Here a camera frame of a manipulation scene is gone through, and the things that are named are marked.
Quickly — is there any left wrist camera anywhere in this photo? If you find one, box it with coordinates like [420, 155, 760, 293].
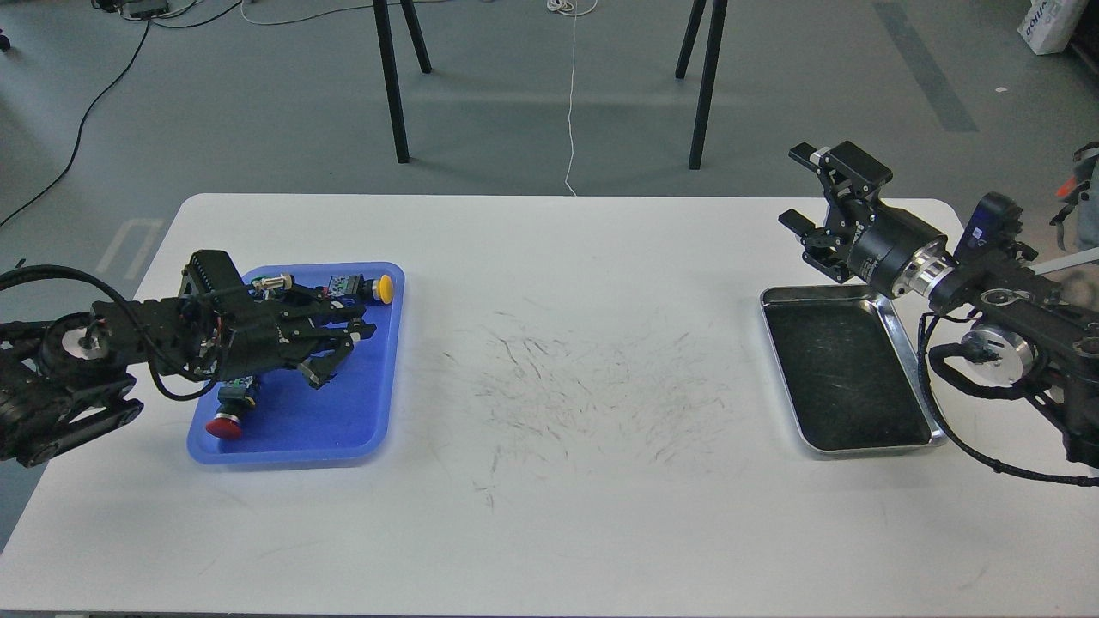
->
[178, 250, 295, 313]

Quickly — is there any white cable on floor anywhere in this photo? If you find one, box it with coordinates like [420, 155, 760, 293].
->
[241, 0, 600, 197]

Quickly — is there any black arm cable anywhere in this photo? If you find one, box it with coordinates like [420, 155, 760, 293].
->
[915, 313, 1099, 488]
[0, 264, 220, 402]

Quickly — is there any silver metal tray black mat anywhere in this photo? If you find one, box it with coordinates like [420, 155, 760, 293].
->
[759, 285, 945, 457]

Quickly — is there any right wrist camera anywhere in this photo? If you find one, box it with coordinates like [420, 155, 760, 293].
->
[953, 191, 1022, 266]

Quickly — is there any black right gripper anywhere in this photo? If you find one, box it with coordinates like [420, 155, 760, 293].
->
[778, 142, 955, 299]

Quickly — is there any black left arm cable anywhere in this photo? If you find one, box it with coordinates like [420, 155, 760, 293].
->
[0, 264, 220, 402]

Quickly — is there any blue plastic tray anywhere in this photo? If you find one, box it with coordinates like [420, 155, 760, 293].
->
[187, 262, 404, 466]

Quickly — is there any black table leg right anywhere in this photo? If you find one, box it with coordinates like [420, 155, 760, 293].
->
[674, 1, 729, 172]

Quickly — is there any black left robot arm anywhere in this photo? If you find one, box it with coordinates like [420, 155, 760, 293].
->
[3, 293, 376, 467]

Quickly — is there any black table leg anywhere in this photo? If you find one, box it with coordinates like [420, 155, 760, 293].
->
[371, 1, 433, 164]
[674, 1, 729, 172]

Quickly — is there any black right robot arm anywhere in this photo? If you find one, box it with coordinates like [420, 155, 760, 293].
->
[780, 141, 1098, 467]

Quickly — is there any red push button part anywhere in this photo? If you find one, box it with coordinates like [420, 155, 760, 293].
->
[204, 375, 262, 439]

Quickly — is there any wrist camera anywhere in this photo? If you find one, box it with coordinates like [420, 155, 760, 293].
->
[953, 191, 1022, 266]
[178, 250, 295, 313]

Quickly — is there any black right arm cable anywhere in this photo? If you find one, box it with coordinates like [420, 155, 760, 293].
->
[915, 313, 1099, 488]

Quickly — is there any black table leg left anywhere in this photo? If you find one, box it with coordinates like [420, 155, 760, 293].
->
[371, 1, 433, 164]

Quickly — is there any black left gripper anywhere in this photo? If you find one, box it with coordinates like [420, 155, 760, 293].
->
[193, 296, 377, 390]

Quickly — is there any black cable on floor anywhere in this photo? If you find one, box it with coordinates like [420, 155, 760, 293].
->
[0, 0, 246, 229]

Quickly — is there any yellow push button part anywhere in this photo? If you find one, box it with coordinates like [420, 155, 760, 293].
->
[315, 274, 396, 306]

